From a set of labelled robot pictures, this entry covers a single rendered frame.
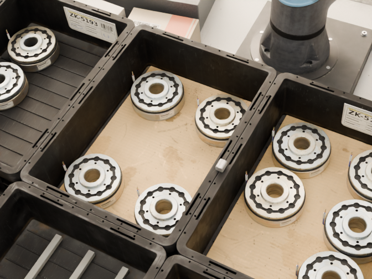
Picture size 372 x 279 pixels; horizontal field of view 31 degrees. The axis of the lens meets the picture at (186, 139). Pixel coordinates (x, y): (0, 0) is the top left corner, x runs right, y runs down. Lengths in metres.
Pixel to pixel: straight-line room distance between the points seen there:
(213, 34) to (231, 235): 0.62
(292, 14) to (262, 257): 0.50
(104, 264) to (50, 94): 0.40
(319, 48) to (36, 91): 0.59
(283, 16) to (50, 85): 0.49
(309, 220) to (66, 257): 0.41
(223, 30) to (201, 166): 0.49
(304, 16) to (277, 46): 0.10
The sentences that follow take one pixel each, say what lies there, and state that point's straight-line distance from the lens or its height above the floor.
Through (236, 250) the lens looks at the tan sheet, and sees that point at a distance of 1.14.
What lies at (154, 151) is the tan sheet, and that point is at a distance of 1.26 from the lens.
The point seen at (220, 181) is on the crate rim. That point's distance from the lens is 1.09.
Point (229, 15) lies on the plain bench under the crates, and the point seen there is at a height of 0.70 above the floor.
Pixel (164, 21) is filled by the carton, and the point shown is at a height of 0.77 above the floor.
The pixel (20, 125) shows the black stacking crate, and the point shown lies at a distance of 1.36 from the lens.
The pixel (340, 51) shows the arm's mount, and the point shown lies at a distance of 1.53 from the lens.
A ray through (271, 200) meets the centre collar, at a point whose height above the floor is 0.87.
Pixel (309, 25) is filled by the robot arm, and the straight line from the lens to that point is 1.39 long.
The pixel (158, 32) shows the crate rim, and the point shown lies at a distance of 1.32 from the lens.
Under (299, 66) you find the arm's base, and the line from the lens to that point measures 1.45.
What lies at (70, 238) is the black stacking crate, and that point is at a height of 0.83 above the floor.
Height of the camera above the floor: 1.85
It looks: 54 degrees down
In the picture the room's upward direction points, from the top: 8 degrees counter-clockwise
